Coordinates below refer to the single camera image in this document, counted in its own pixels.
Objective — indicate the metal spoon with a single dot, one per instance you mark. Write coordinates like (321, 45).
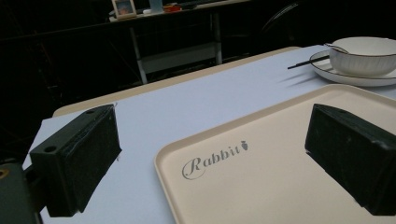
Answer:
(336, 47)

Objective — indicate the pale blue cup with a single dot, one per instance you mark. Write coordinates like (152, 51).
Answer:
(155, 5)

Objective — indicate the orange object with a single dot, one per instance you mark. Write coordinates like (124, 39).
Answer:
(172, 8)

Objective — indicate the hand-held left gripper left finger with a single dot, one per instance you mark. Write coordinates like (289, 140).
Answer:
(74, 161)

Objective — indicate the background desk with metal legs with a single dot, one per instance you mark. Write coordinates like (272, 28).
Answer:
(174, 37)

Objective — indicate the white plate with dark rim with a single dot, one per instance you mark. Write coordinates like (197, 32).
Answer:
(330, 73)

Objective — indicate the white table mat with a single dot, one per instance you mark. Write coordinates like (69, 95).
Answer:
(186, 105)

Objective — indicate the white ribbed bowl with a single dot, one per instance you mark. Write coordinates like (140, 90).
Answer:
(364, 59)

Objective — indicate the picture frame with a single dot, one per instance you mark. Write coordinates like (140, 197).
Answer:
(124, 8)

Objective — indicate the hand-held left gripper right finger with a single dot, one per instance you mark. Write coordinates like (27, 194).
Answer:
(351, 155)

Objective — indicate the beige plastic tray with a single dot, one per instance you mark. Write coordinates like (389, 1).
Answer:
(274, 174)

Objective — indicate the black chopstick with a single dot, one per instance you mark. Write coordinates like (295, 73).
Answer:
(306, 63)

